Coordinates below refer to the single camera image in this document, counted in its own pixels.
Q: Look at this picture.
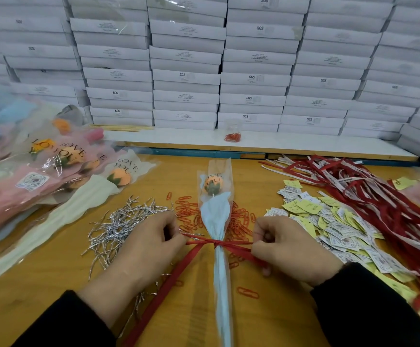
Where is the person's right hand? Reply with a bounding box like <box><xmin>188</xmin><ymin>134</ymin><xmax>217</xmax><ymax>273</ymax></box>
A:
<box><xmin>252</xmin><ymin>215</ymin><xmax>344</xmax><ymax>286</ymax></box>

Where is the person's left hand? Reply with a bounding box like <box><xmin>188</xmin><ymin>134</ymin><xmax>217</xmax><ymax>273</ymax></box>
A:
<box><xmin>80</xmin><ymin>209</ymin><xmax>189</xmax><ymax>326</ymax></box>

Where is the single red ribbon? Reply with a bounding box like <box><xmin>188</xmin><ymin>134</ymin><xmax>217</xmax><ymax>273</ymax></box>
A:
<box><xmin>119</xmin><ymin>235</ymin><xmax>269</xmax><ymax>347</ymax></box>

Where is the pile of yellow white tags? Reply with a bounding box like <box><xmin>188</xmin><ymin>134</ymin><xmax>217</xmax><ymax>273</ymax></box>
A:
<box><xmin>264</xmin><ymin>177</ymin><xmax>420</xmax><ymax>322</ymax></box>

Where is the blue orange rose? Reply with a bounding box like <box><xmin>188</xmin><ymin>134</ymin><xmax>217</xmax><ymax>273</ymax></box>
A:
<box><xmin>197</xmin><ymin>159</ymin><xmax>236</xmax><ymax>347</ymax></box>

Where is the pile of red ribbons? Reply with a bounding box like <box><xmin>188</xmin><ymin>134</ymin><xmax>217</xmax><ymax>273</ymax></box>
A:
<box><xmin>261</xmin><ymin>155</ymin><xmax>420</xmax><ymax>315</ymax></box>

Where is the cream orange rose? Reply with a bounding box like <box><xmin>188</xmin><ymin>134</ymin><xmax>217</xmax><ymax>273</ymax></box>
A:
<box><xmin>0</xmin><ymin>149</ymin><xmax>157</xmax><ymax>286</ymax></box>

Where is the pile of flowers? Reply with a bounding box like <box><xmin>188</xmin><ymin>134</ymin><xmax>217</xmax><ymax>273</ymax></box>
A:
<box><xmin>0</xmin><ymin>86</ymin><xmax>124</xmax><ymax>246</ymax></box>

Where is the person's right forearm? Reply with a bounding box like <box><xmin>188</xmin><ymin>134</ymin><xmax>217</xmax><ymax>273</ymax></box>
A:
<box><xmin>310</xmin><ymin>262</ymin><xmax>420</xmax><ymax>347</ymax></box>

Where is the person's left forearm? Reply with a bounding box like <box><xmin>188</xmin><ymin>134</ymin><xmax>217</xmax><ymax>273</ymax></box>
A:
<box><xmin>11</xmin><ymin>289</ymin><xmax>117</xmax><ymax>347</ymax></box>

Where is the pile of silver twist ties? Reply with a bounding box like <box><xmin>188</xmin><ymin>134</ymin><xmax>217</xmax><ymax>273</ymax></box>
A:
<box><xmin>83</xmin><ymin>196</ymin><xmax>171</xmax><ymax>279</ymax></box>

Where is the pile of orange paper clips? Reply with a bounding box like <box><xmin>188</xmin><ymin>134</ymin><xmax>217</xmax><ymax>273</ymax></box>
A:
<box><xmin>165</xmin><ymin>191</ymin><xmax>262</xmax><ymax>301</ymax></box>

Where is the long white board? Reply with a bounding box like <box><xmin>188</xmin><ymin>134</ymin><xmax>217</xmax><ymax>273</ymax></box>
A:
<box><xmin>105</xmin><ymin>128</ymin><xmax>419</xmax><ymax>162</ymax></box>

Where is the small bag of red clips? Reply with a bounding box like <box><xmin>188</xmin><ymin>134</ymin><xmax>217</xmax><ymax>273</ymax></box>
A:
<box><xmin>224</xmin><ymin>126</ymin><xmax>243</xmax><ymax>143</ymax></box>

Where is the wall of stacked white boxes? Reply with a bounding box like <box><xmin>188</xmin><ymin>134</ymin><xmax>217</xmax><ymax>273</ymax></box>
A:
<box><xmin>0</xmin><ymin>0</ymin><xmax>420</xmax><ymax>140</ymax></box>

